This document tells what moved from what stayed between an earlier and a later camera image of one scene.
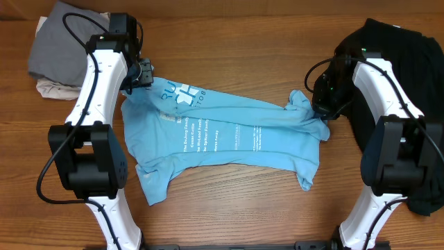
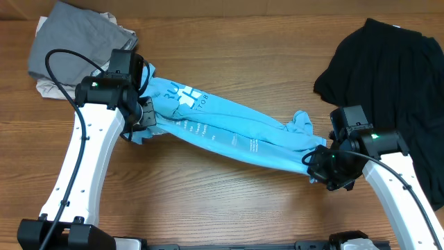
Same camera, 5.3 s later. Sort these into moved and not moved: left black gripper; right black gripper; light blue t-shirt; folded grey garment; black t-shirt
Moved: light blue t-shirt; right black gripper; left black gripper
Not moved: black t-shirt; folded grey garment
